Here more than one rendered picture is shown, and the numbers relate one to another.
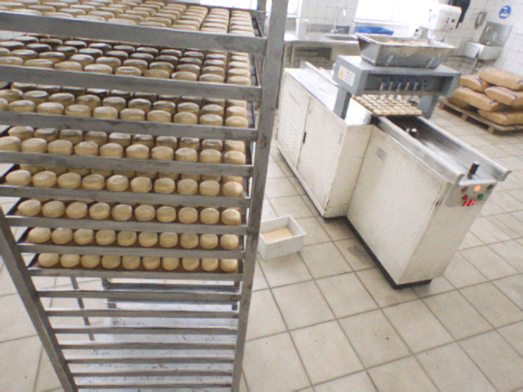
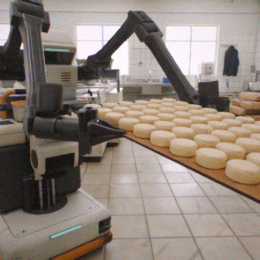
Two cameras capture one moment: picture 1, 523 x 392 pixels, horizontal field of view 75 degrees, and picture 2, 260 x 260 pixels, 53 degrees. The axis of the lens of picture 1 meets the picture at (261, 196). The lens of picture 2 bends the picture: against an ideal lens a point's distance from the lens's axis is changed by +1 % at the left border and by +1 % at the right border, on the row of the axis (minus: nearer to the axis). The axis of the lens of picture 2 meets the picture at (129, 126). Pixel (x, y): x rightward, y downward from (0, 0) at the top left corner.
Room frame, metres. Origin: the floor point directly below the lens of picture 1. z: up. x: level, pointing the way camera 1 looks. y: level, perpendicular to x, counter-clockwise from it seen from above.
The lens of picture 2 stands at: (-1.26, -2.62, 1.10)
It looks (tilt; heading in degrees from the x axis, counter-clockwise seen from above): 11 degrees down; 20
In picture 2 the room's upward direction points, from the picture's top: straight up
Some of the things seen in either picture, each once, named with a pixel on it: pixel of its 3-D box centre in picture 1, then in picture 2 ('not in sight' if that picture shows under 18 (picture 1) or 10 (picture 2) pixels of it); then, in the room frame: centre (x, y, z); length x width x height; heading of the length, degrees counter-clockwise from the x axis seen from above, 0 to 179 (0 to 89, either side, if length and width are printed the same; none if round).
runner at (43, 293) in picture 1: (143, 292); not in sight; (0.65, 0.32, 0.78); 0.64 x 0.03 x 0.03; 97
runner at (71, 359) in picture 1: (152, 357); not in sight; (0.65, 0.32, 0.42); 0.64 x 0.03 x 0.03; 97
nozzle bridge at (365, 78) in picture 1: (390, 90); (96, 80); (2.32, -0.77, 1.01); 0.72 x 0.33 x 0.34; 109
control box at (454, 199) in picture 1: (471, 193); (86, 102); (1.50, -1.06, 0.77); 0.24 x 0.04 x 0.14; 109
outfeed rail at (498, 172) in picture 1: (392, 103); (106, 89); (2.48, -0.87, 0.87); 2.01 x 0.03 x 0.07; 19
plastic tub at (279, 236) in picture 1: (277, 237); not in sight; (1.77, -0.14, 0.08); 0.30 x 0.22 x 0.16; 120
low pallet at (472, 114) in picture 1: (483, 115); not in sight; (5.15, -3.20, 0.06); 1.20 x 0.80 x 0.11; 25
